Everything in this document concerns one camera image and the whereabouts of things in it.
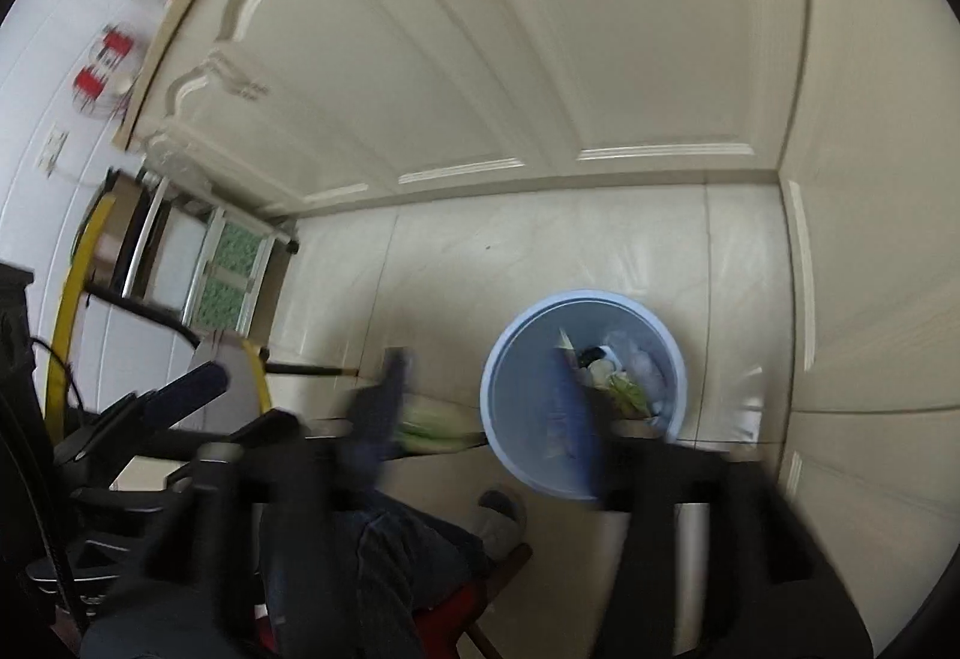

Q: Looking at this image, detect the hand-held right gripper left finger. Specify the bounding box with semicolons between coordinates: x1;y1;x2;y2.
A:
82;348;410;659

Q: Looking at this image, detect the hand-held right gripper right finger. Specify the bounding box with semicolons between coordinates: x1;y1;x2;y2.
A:
551;344;875;659

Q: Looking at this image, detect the wire dish rack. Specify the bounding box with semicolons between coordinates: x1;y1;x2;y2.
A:
71;25;140;120

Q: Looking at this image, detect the white wall socket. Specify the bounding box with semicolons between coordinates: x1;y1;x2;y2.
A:
37;126;72;180

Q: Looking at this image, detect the white trolley rack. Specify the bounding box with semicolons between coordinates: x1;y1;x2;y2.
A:
82;167;301;360

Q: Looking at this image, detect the black cable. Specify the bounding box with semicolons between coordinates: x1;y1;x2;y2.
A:
30;336;83;420

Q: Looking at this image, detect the beige kitchen countertop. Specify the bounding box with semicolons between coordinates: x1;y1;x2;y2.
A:
112;0;301;150

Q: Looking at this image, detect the red stool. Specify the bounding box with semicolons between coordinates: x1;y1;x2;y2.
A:
255;576;496;659

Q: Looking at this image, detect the grey slipper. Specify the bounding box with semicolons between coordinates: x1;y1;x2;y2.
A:
476;488;530;555

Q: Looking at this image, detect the yellow curved bar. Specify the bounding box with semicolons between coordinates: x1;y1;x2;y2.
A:
43;186;121;450

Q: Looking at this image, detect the blue waste bin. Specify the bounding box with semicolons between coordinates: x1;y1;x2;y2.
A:
480;290;687;501

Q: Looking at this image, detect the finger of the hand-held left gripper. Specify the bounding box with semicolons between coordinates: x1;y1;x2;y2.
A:
52;363;230;465
71;488;177;517

